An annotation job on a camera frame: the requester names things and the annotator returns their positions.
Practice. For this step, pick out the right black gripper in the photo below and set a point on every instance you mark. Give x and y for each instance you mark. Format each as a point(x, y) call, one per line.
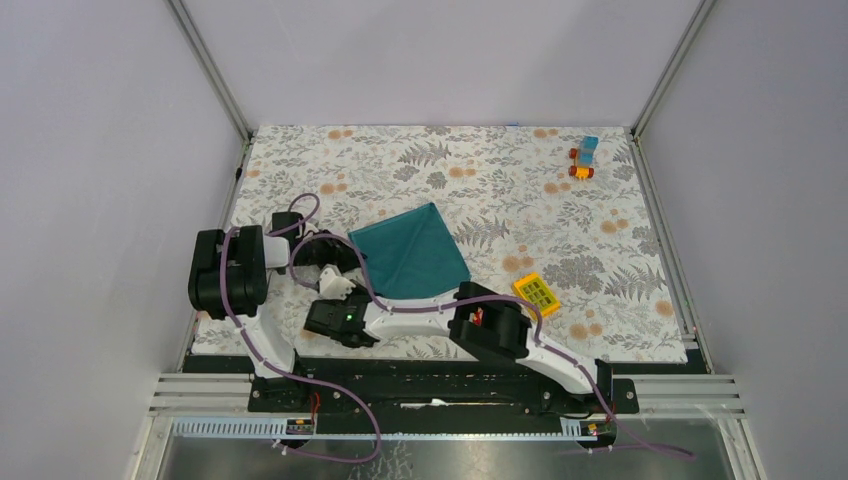
point(355, 290)

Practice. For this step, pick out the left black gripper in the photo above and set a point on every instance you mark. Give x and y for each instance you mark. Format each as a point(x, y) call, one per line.
point(337, 252)

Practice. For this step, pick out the teal cloth napkin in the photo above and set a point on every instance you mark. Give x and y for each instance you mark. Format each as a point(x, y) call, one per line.
point(411, 255)

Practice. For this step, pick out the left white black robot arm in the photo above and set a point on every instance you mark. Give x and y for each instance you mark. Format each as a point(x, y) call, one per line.
point(229, 280)

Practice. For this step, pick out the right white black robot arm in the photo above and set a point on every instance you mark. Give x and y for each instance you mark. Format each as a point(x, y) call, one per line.
point(492, 328)

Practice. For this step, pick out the yellow green toy brick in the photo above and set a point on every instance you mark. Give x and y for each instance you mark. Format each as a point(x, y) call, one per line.
point(533, 289)

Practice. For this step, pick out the floral patterned table mat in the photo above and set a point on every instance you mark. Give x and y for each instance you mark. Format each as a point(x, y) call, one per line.
point(509, 203)

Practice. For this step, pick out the blue orange toy car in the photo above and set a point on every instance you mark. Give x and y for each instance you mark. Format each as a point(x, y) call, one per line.
point(582, 157)

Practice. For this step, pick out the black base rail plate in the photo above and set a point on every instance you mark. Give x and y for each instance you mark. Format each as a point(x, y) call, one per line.
point(359, 396)

